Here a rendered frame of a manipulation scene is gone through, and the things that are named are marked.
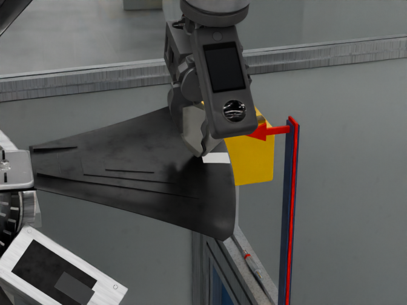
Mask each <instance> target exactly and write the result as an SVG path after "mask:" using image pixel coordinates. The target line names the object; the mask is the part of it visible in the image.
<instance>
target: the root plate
mask: <svg viewBox="0 0 407 305"><path fill-rule="evenodd" d="M5 159H6V160H8V161H9V162H10V166H11V168H10V169H9V170H8V171H1V170H0V190H2V189H20V188H31V187H33V186H34V180H33V171H32V167H31V158H30V151H28V150H24V149H16V150H5ZM1 160H2V151H0V161H1ZM5 172H6V173H7V182H5V183H4V173H5Z"/></svg>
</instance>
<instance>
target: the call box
mask: <svg viewBox="0 0 407 305"><path fill-rule="evenodd" d="M254 107H255V106H254ZM255 110H256V115H257V116H261V115H262V114H261V113H260V112H259V110H258V109H257V108H256V107H255ZM266 127H267V128H271V127H272V126H271V125H270V124H269V123H268V121H267V120H266ZM274 136H275V135H269V136H266V141H263V140H259V139H255V138H253V137H248V136H236V137H229V138H224V141H225V143H226V146H227V148H228V152H229V155H230V159H231V163H232V167H233V173H234V181H235V186H238V185H247V184H252V183H260V182H268V181H272V180H273V165H274Z"/></svg>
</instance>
